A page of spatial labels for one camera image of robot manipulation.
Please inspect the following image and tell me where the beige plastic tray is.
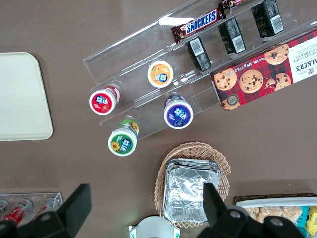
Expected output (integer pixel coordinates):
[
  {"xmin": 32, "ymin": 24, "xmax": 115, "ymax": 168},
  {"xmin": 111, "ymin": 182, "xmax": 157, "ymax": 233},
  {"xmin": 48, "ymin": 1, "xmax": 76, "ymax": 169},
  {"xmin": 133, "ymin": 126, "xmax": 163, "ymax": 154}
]
[{"xmin": 0, "ymin": 51, "xmax": 54, "ymax": 142}]

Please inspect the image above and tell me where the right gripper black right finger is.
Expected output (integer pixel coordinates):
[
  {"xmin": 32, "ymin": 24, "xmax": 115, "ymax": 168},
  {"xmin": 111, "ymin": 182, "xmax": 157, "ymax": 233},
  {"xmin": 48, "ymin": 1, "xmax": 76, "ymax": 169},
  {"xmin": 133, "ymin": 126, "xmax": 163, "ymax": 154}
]
[{"xmin": 197, "ymin": 182, "xmax": 261, "ymax": 238}]

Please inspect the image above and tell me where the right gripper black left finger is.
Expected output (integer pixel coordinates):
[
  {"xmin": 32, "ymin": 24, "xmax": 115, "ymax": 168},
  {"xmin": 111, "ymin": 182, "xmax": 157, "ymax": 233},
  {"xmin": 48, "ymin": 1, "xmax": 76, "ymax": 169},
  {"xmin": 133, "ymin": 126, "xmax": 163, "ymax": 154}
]
[{"xmin": 16, "ymin": 183, "xmax": 92, "ymax": 238}]

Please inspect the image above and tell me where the red lid gum can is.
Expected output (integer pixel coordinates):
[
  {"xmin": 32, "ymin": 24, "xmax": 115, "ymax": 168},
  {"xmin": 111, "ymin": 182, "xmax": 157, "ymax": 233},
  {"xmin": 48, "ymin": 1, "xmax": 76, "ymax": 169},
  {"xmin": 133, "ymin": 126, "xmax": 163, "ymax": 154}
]
[{"xmin": 89, "ymin": 85, "xmax": 121, "ymax": 116}]

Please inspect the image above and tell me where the white rectangular snack tray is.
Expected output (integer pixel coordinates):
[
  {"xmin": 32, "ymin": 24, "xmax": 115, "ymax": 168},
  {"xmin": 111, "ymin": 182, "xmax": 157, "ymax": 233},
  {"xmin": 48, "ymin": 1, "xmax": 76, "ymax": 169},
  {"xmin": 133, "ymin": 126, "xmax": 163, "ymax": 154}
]
[{"xmin": 235, "ymin": 198, "xmax": 317, "ymax": 211}]

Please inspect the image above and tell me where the teal snack pack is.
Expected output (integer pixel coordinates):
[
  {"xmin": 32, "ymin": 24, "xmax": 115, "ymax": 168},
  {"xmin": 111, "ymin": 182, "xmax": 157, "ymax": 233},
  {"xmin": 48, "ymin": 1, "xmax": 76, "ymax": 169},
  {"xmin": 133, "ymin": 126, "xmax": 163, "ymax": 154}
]
[{"xmin": 296, "ymin": 205, "xmax": 311, "ymax": 230}]

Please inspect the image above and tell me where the clear acrylic stepped display stand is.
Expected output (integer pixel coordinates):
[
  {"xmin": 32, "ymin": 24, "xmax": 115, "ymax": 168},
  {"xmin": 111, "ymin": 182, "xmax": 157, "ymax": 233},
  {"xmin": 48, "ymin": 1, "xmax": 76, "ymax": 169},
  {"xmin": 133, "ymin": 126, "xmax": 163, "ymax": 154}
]
[{"xmin": 82, "ymin": 0, "xmax": 317, "ymax": 149}]

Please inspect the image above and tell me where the dark woven flat basket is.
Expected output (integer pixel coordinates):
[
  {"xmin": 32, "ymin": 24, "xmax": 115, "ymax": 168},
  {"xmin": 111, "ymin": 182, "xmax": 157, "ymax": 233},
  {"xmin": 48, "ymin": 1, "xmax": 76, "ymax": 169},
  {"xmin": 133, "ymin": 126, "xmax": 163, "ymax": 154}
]
[{"xmin": 232, "ymin": 193, "xmax": 317, "ymax": 206}]

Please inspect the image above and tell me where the light wicker oval basket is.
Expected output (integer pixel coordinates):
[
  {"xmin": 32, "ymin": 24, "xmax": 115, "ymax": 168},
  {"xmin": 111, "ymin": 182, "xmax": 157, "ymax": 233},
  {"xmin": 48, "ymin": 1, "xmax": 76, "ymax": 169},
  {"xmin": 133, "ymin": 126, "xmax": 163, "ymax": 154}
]
[{"xmin": 154, "ymin": 141, "xmax": 231, "ymax": 228}]

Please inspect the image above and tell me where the rice crisp snack bag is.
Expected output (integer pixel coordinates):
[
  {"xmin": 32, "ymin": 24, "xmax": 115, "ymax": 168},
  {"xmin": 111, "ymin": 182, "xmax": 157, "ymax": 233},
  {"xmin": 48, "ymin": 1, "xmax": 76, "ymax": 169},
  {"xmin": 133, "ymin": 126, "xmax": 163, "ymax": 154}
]
[
  {"xmin": 281, "ymin": 206, "xmax": 303, "ymax": 224},
  {"xmin": 245, "ymin": 206, "xmax": 283, "ymax": 224}
]

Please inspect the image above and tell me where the yellow snack pack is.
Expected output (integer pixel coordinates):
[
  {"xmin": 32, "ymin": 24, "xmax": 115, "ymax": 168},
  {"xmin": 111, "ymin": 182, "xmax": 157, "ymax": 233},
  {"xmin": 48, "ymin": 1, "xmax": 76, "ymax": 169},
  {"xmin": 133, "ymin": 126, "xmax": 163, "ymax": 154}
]
[{"xmin": 306, "ymin": 205, "xmax": 317, "ymax": 233}]

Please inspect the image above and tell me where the clear acrylic bottle rack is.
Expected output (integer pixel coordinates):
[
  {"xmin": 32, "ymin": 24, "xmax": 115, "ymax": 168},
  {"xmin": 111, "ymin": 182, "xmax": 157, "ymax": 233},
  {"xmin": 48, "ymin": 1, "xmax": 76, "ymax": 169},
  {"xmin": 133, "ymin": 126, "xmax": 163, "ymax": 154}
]
[{"xmin": 0, "ymin": 191, "xmax": 64, "ymax": 225}]

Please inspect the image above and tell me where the Snickers chocolate bar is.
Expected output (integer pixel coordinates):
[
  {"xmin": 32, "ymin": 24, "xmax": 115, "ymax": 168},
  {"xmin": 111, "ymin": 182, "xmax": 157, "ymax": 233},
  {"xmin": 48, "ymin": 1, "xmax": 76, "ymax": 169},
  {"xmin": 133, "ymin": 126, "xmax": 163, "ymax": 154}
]
[
  {"xmin": 170, "ymin": 7, "xmax": 227, "ymax": 44},
  {"xmin": 219, "ymin": 0, "xmax": 248, "ymax": 10}
]

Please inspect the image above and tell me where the orange lid gum can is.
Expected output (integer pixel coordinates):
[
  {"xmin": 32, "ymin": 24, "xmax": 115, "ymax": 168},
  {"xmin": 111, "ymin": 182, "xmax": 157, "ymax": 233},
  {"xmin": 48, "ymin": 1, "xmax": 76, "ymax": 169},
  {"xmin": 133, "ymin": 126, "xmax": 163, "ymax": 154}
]
[{"xmin": 147, "ymin": 60, "xmax": 174, "ymax": 89}]

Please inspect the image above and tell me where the red Walkers cookie box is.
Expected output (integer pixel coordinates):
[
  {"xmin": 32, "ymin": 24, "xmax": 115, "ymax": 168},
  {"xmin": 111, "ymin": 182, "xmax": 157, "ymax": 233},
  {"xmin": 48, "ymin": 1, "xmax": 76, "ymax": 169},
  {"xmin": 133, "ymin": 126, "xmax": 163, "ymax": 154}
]
[{"xmin": 209, "ymin": 28, "xmax": 317, "ymax": 112}]

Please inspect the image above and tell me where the small black barcode box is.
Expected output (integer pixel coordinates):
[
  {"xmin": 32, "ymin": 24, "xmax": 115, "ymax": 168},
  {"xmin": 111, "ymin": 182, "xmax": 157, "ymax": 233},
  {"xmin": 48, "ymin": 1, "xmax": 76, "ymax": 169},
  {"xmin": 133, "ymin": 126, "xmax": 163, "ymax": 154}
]
[
  {"xmin": 186, "ymin": 36, "xmax": 212, "ymax": 72},
  {"xmin": 251, "ymin": 0, "xmax": 285, "ymax": 39},
  {"xmin": 217, "ymin": 16, "xmax": 247, "ymax": 55}
]

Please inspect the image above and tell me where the stack of foil trays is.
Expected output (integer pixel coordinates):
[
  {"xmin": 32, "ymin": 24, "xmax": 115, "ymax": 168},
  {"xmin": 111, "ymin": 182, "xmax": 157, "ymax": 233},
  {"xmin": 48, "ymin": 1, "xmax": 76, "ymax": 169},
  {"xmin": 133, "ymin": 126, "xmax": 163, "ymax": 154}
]
[{"xmin": 162, "ymin": 157, "xmax": 222, "ymax": 223}]

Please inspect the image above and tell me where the green lid gum can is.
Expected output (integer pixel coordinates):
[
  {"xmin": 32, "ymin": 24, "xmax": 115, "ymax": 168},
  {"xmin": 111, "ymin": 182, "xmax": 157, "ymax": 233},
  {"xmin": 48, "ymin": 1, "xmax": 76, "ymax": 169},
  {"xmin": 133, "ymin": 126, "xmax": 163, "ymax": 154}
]
[{"xmin": 107, "ymin": 119, "xmax": 140, "ymax": 157}]

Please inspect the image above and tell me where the purple lid gum can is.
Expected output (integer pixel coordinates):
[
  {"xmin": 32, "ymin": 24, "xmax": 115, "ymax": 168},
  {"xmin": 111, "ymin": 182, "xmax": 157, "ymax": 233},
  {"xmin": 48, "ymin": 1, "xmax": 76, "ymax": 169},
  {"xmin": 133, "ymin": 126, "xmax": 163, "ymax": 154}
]
[{"xmin": 163, "ymin": 93, "xmax": 194, "ymax": 130}]

